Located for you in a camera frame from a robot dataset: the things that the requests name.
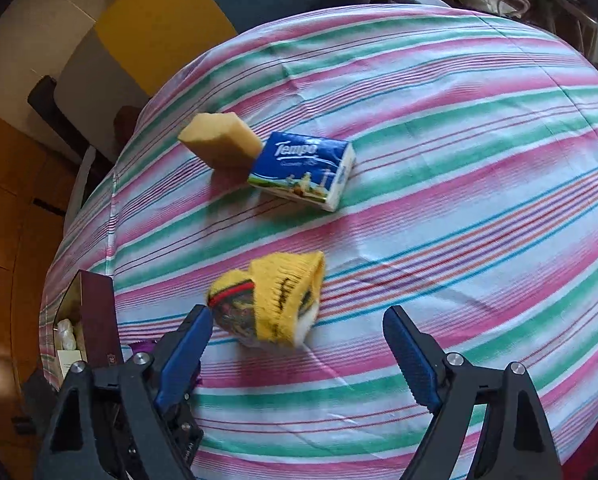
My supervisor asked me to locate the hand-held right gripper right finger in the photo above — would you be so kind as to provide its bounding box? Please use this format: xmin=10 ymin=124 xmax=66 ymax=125
xmin=381 ymin=305 xmax=565 ymax=480

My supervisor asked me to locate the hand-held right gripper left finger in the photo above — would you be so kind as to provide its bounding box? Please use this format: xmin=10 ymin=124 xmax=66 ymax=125
xmin=31 ymin=304 xmax=215 ymax=480

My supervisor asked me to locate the purple snack packet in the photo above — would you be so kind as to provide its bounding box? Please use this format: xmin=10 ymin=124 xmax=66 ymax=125
xmin=131 ymin=339 xmax=203 ymax=388

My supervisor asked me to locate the dark red box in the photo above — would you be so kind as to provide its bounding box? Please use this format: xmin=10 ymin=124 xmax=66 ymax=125
xmin=54 ymin=269 xmax=124 ymax=391

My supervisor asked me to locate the yellow sock bundle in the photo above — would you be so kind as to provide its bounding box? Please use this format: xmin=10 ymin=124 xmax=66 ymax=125
xmin=208 ymin=250 xmax=326 ymax=348

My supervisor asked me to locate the small white carton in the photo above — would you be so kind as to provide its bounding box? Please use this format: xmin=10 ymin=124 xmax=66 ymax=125
xmin=56 ymin=349 xmax=87 ymax=376

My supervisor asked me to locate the white crumpled packet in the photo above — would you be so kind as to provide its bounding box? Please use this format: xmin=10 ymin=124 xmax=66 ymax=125
xmin=55 ymin=319 xmax=77 ymax=351

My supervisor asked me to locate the striped tablecloth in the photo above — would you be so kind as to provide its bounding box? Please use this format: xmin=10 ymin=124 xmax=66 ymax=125
xmin=39 ymin=4 xmax=598 ymax=480

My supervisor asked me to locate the yellow sponge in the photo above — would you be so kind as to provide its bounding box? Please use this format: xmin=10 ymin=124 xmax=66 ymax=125
xmin=178 ymin=112 xmax=264 ymax=170

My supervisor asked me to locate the blue tissue pack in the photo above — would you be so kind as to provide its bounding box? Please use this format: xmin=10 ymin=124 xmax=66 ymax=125
xmin=247 ymin=131 xmax=355 ymax=212

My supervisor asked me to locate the dark brown chair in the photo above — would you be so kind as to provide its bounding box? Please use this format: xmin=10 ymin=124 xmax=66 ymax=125
xmin=27 ymin=75 xmax=144 ymax=161

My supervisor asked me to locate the yellow panel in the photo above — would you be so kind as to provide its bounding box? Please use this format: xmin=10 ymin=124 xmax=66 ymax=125
xmin=94 ymin=0 xmax=237 ymax=96

